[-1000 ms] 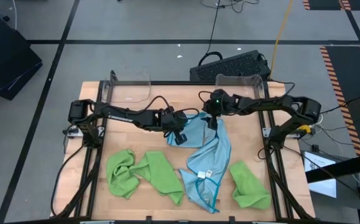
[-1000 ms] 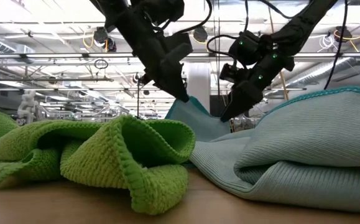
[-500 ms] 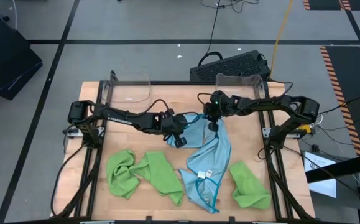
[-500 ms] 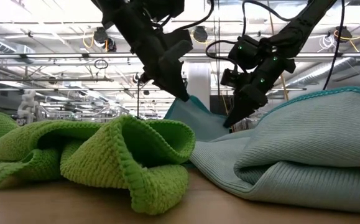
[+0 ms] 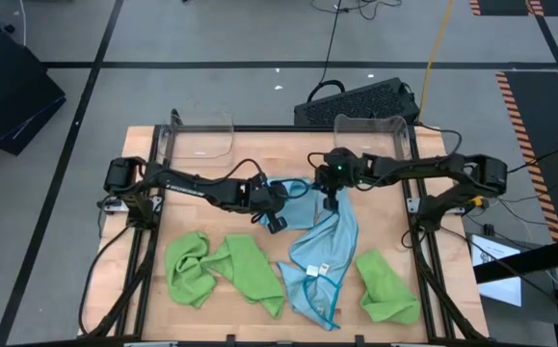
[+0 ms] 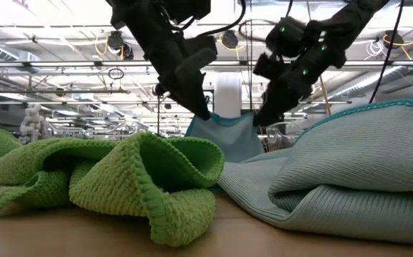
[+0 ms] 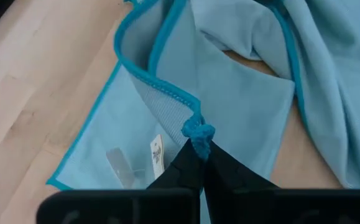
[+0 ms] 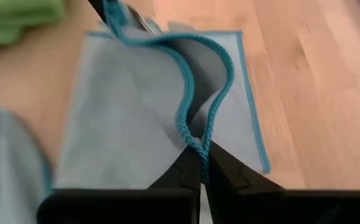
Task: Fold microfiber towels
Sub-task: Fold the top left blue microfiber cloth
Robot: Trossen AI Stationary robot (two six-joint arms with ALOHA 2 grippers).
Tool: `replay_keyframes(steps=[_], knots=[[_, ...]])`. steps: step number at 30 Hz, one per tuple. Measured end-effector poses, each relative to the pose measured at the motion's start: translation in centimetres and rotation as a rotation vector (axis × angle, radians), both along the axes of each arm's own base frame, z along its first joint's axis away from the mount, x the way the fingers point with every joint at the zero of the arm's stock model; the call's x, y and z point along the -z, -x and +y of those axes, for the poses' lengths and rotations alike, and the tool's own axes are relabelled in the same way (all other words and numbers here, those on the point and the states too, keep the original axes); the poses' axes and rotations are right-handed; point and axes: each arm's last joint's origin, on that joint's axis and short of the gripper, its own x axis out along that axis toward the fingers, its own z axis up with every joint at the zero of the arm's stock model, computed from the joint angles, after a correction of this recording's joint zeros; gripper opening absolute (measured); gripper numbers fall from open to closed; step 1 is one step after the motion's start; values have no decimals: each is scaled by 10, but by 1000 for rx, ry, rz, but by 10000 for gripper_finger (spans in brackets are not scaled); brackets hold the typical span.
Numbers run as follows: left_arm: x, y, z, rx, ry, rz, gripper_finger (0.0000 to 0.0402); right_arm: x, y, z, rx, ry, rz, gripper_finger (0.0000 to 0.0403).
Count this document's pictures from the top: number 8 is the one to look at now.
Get green microfiber towel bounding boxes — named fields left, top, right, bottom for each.
left=0, top=0, right=67, bottom=55

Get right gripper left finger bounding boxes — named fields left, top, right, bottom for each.
left=36, top=147, right=203, bottom=224

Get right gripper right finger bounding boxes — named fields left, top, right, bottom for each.
left=204, top=141, right=360, bottom=224

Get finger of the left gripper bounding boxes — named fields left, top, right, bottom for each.
left=88, top=0, right=108, bottom=23

